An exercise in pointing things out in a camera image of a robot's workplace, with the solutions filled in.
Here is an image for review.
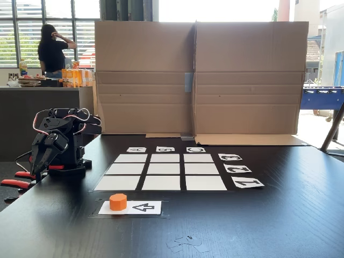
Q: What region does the dark counter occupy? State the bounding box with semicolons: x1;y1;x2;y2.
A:
0;86;95;162

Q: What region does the paper label number 1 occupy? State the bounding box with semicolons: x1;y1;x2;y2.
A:
231;176;266;189

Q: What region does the grey metal leg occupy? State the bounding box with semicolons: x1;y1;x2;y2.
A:
319;103;344;157

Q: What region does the red black bar clamp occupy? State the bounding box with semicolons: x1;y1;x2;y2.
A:
0;164;65;203

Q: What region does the orange juice carton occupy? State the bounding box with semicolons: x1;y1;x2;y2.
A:
61;69;74;88
72;69;82;88
80;69;94;87

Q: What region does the wooden board with food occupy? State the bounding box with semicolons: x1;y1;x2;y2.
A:
18;75;47;88

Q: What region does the red white servo wire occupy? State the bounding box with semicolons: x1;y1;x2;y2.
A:
32;109;59;135
63;107;91;135

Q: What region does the white arrow paper sheet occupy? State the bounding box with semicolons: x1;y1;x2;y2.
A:
98;200;162;216

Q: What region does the white grid square sheet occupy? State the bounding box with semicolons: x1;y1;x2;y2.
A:
105;163;145;175
113;154;148;163
149;153;180;163
183;153;214;163
184;163;220;175
141;175;181;191
146;163;181;175
94;175;141;191
185;175;228;191

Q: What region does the person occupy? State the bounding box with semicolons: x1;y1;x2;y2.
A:
37;24;78;79

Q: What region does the large brown cardboard box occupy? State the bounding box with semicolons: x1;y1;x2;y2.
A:
193;20;310;146
94;20;197;138

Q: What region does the round orange token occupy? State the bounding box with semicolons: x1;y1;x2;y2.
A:
109;193;128;212

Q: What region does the black power cable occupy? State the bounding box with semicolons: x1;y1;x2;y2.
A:
15;150;33;173

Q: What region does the paper label number 3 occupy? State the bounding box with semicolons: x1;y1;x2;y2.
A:
218;153;243;161

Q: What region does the blue table football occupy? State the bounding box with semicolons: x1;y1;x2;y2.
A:
300;85;344;123

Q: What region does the paper label number 2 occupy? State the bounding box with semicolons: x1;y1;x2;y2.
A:
223;163;253;174

